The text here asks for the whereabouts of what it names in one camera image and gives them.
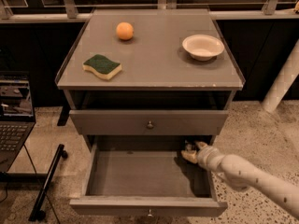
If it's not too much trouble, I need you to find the black cable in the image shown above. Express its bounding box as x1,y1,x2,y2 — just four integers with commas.
0,144,62,224

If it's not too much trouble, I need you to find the black laptop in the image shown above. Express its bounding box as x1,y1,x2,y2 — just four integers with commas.
0,71,36,172

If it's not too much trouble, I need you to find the black rxbar chocolate bar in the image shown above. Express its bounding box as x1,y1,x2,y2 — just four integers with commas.
185,141,196,152

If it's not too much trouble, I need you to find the metal railing frame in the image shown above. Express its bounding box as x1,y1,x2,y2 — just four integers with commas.
0,0,299,23

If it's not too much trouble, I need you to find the green yellow sponge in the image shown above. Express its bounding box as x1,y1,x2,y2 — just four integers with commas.
83,54,122,80

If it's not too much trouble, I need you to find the white diagonal post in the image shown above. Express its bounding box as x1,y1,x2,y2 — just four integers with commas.
262,40,299,113

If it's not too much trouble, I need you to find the orange fruit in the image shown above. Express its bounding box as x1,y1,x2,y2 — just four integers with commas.
116,22,134,40

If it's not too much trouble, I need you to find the black stand leg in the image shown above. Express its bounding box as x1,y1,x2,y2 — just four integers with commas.
29,144,67,221

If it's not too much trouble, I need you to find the grey drawer cabinet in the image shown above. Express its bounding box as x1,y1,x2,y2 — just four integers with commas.
54,8,246,218

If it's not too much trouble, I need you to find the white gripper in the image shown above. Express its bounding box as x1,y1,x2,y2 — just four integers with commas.
181,141,224,172

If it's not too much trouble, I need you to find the closed grey upper drawer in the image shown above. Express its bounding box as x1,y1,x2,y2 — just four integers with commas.
69,110,228,135

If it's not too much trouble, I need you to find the open grey middle drawer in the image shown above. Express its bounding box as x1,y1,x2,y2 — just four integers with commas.
70,147,227,217

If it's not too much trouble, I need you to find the round upper drawer knob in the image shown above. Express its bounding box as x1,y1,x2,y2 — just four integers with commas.
147,120,154,130

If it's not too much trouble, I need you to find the white bowl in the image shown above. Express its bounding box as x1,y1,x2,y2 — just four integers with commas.
182,35,224,62

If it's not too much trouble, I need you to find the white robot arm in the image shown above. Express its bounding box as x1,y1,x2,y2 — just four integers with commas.
181,141,299,218

